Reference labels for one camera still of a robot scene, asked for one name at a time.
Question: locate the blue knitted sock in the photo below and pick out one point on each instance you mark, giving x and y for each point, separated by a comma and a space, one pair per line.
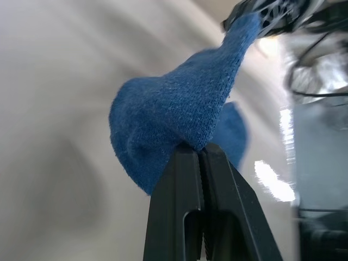
176, 117

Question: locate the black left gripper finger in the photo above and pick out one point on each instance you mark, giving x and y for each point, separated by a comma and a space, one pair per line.
269, 12
174, 206
233, 212

